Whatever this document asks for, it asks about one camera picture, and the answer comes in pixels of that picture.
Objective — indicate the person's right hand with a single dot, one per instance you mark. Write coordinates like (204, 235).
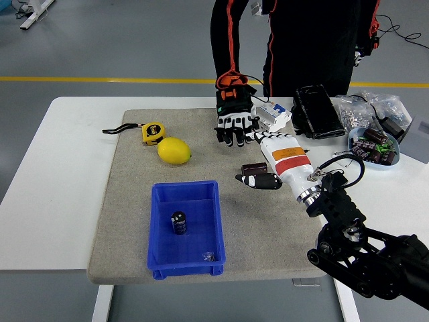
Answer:
(234, 107)

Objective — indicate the person's left hand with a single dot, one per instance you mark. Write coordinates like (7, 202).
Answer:
(358, 57)

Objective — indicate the green plastic piece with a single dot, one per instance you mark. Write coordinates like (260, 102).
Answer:
(382, 147)

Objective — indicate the yellow tape measure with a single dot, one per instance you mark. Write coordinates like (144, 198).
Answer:
(153, 133)

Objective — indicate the white metal frame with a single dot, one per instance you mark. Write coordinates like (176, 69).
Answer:
(35, 13)

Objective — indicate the grey box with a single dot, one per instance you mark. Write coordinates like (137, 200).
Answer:
(415, 141)

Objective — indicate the clear bag of metal nuts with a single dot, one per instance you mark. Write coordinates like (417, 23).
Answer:
(352, 115)

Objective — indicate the person's left forearm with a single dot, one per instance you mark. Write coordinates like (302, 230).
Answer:
(367, 33)

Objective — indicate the white table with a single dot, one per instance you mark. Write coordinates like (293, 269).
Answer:
(67, 167)

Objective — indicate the clear bag of blue parts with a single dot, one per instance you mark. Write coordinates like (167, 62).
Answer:
(390, 105)

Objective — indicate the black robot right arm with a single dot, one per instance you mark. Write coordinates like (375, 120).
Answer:
(338, 204)

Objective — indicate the black power adapter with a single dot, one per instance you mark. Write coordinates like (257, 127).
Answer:
(392, 127)

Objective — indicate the small metal part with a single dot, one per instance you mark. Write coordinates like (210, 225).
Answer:
(208, 256)

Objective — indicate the metal bracket under table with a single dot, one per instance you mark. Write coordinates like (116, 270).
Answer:
(305, 282)

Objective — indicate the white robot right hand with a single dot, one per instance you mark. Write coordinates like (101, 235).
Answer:
(288, 157)

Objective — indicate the white circuit breaker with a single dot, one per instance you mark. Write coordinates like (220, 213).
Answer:
(275, 117)

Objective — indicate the person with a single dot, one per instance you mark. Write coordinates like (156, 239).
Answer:
(311, 43)

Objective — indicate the light blue object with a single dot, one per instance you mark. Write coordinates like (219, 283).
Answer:
(5, 5)

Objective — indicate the yellow lemon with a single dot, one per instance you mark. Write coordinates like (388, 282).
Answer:
(174, 151)

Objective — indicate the light blue bowl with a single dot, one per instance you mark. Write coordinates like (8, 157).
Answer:
(356, 133)

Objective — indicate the grey-brown mat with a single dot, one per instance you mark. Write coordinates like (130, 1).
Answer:
(201, 161)

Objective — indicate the blue plastic box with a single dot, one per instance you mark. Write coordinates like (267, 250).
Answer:
(194, 245)

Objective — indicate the glossy black device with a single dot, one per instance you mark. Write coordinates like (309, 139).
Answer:
(318, 110)

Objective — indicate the person's right forearm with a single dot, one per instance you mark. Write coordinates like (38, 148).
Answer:
(224, 40)

